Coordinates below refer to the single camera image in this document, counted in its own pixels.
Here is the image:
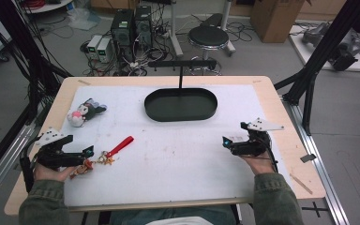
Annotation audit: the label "clear plastic bag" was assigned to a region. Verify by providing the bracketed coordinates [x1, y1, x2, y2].
[67, 7, 103, 32]

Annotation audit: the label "white table mat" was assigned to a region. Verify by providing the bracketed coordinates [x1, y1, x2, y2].
[61, 83, 295, 208]

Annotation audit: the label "black computer tower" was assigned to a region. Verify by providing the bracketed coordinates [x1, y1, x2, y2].
[133, 5, 154, 49]
[110, 8, 136, 49]

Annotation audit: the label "round white table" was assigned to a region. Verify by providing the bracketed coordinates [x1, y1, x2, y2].
[21, 0, 75, 15]

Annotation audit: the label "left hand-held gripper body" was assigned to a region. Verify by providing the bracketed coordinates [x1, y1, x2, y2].
[35, 127, 86, 172]

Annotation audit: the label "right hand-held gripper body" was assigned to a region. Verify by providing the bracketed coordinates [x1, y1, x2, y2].
[231, 117, 285, 157]

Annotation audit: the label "person's right hand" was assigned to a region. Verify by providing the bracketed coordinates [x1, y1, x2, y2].
[239, 150, 278, 177]

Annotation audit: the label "black metal frame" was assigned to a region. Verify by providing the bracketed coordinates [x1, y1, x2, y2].
[0, 0, 73, 186]
[274, 0, 360, 137]

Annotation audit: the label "aluminium rail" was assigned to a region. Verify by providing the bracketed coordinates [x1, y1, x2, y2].
[0, 121, 41, 211]
[281, 96, 352, 225]

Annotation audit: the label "person's legs in jeans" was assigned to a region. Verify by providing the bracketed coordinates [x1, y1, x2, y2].
[109, 204, 242, 225]

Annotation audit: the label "person's white shirt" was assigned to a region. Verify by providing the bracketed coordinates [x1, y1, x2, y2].
[144, 216, 216, 225]

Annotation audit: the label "white floor board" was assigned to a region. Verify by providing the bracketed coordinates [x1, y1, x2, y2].
[288, 24, 360, 73]

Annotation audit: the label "dark tape piece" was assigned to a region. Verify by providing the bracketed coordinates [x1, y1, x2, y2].
[299, 153, 317, 164]

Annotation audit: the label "black round stool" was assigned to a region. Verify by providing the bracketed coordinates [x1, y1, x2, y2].
[187, 25, 232, 77]

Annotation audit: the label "person's left hand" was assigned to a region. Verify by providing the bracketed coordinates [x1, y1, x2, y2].
[32, 161, 77, 183]

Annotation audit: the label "plush doll keychain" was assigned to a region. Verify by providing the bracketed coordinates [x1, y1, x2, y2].
[67, 97, 108, 128]

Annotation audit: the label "grey machine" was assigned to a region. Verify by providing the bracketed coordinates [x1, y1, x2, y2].
[301, 22, 360, 72]

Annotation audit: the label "cardboard box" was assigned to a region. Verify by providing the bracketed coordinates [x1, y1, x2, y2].
[249, 0, 312, 44]

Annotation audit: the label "white power supply unit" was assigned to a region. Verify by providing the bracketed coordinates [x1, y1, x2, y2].
[85, 34, 104, 61]
[96, 37, 113, 64]

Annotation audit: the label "white desk leg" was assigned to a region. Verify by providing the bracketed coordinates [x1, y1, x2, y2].
[168, 0, 185, 58]
[219, 0, 237, 58]

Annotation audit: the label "red strap keychain with charms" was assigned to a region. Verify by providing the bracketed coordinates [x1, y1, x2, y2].
[68, 135, 135, 180]

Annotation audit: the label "right hand-held gripper cable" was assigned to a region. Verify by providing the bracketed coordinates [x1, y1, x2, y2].
[262, 133, 279, 173]

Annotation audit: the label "left hand-held gripper cable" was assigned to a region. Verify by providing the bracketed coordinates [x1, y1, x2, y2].
[19, 136, 42, 193]

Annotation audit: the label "black oval tray hanger stand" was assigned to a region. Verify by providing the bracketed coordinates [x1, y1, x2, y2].
[143, 59, 218, 123]

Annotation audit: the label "thin wooden stick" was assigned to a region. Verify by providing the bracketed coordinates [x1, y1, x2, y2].
[289, 173, 313, 195]

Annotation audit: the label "hand-held gripper cable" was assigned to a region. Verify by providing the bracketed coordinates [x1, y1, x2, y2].
[19, 136, 42, 193]
[262, 133, 279, 173]

